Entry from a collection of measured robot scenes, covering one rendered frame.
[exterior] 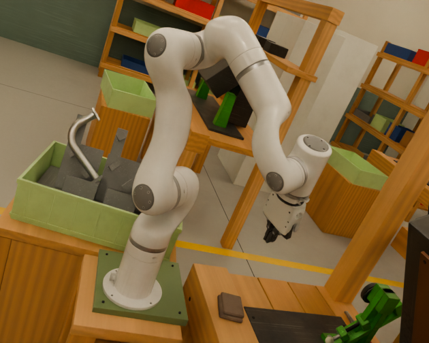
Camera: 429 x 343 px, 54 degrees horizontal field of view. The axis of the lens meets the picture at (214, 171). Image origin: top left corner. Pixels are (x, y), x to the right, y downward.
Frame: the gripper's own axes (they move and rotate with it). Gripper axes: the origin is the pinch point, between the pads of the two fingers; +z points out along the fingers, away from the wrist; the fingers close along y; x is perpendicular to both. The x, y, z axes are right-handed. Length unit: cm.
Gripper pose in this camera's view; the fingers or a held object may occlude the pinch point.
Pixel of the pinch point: (271, 235)
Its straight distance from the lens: 117.4
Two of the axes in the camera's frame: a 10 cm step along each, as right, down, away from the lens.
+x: -8.2, 1.8, -5.4
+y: -5.2, -6.3, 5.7
